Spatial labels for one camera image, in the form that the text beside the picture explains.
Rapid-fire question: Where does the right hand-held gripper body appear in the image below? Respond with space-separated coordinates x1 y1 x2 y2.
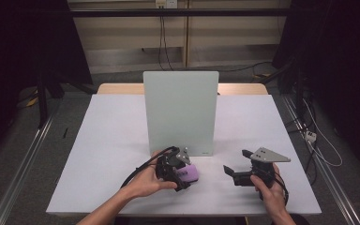
233 146 292 189

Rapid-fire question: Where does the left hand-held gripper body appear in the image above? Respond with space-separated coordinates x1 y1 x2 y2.
155 146 192 183

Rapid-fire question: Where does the purple whiteboard eraser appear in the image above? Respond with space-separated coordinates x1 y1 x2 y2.
175 164 200 183

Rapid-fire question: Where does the white whiteboard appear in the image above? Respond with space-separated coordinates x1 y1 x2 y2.
142 70 220 158

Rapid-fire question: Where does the person's left hand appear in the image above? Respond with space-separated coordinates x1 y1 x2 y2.
123 150 178 201

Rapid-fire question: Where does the person's right hand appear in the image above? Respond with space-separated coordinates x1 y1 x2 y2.
249 163 290 219

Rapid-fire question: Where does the white power strip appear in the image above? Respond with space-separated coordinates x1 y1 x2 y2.
304 130 318 144

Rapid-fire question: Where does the white table cover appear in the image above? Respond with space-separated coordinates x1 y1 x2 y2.
45 94 323 218

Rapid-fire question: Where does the yellow floor tape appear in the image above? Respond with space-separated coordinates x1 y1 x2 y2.
252 72 273 80
24 97 39 108

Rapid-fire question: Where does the wooden table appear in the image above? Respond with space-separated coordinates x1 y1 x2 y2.
97 82 269 96

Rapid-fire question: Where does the black curtain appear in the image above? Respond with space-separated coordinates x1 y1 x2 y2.
0 0 93 163
273 0 360 179

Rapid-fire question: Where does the black metal stand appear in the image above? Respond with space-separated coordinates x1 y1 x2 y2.
37 72 50 129

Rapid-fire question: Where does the black horizontal bar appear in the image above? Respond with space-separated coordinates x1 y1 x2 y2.
69 7 290 18

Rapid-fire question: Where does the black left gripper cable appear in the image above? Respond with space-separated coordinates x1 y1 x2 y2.
120 145 181 189

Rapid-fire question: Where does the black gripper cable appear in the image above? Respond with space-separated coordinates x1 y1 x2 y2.
262 170 290 206
120 145 181 189

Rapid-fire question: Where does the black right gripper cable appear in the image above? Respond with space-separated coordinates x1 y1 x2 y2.
262 170 290 206

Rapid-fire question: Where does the aluminium floor rail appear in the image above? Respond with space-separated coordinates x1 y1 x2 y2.
0 102 60 225
280 94 360 225

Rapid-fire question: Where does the white floor cable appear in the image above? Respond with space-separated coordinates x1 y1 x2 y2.
302 97 344 168

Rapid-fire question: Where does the black hanging wall cable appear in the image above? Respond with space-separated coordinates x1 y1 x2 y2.
157 7 165 71
162 15 175 72

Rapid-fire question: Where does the white wall outlet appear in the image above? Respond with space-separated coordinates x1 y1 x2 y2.
155 0 178 9

